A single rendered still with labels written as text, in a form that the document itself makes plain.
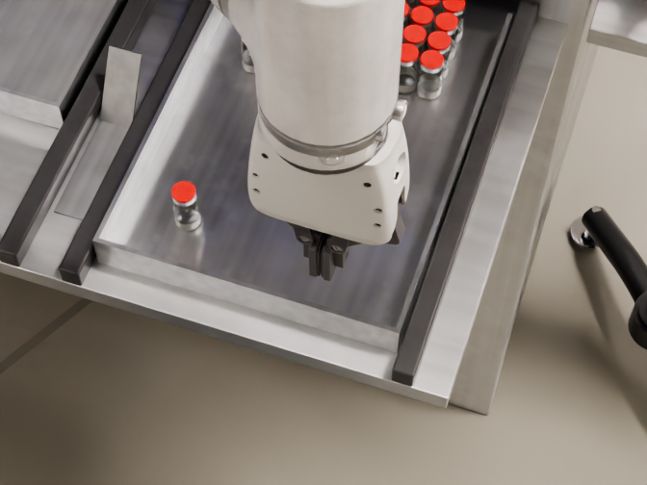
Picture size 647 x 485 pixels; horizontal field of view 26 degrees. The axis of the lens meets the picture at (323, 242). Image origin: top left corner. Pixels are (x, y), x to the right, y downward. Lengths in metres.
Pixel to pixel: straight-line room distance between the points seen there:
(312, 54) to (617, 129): 1.65
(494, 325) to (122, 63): 0.77
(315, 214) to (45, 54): 0.47
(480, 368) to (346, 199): 1.08
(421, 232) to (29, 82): 0.38
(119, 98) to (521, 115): 0.35
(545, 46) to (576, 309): 0.92
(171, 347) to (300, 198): 1.24
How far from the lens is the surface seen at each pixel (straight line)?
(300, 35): 0.74
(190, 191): 1.15
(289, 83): 0.77
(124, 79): 1.23
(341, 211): 0.90
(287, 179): 0.89
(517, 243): 1.65
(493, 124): 1.22
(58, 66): 1.30
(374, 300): 1.14
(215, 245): 1.17
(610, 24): 1.34
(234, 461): 2.04
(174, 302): 1.15
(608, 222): 2.16
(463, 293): 1.16
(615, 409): 2.11
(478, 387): 2.00
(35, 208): 1.19
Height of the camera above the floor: 1.89
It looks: 59 degrees down
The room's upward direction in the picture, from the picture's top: straight up
